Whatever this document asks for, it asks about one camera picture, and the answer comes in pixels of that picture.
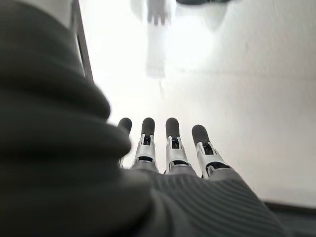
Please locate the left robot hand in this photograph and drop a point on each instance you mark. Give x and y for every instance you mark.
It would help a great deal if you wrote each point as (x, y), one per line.
(74, 172)

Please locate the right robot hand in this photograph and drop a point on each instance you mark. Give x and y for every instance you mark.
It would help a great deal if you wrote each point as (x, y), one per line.
(158, 14)

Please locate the black left robot foot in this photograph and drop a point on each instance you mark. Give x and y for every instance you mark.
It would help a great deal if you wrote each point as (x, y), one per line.
(197, 2)

